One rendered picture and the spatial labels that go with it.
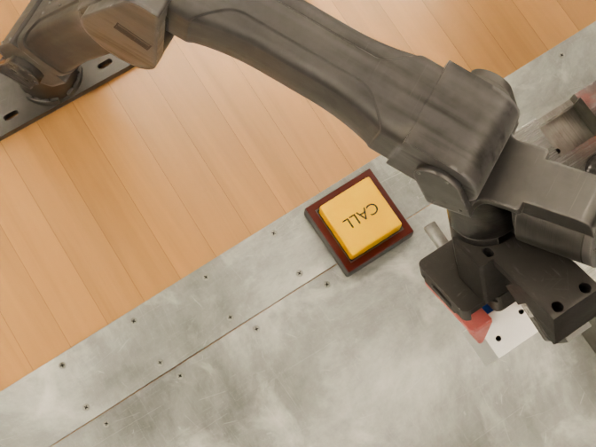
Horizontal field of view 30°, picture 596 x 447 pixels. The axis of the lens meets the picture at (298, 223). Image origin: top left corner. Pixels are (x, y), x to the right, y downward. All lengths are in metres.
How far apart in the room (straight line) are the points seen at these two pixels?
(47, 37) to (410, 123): 0.38
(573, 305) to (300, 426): 0.38
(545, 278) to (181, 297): 0.42
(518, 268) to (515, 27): 0.46
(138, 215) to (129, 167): 0.05
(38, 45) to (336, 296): 0.38
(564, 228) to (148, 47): 0.32
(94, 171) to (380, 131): 0.48
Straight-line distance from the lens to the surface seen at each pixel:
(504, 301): 0.89
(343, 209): 1.10
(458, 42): 1.22
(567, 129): 1.14
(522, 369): 1.13
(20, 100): 1.19
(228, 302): 1.11
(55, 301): 1.13
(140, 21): 0.76
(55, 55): 1.01
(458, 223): 0.83
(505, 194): 0.78
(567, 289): 0.82
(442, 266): 0.90
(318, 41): 0.74
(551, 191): 0.78
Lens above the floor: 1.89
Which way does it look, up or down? 75 degrees down
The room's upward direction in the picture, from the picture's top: 8 degrees clockwise
